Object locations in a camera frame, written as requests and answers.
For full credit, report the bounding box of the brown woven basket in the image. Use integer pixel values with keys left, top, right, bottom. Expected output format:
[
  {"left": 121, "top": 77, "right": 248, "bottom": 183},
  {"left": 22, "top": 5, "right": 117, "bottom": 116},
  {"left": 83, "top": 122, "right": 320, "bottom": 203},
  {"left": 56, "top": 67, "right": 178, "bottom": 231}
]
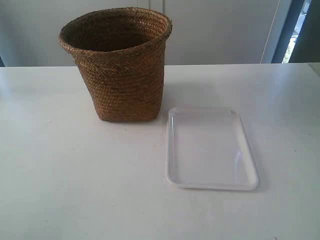
[{"left": 58, "top": 7, "right": 173, "bottom": 122}]

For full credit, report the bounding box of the white rectangular plastic tray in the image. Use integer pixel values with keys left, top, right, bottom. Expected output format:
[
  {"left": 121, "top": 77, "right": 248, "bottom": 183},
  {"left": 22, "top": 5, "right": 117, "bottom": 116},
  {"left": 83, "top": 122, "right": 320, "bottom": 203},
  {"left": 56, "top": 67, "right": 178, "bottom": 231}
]
[{"left": 166, "top": 107, "right": 260, "bottom": 191}]

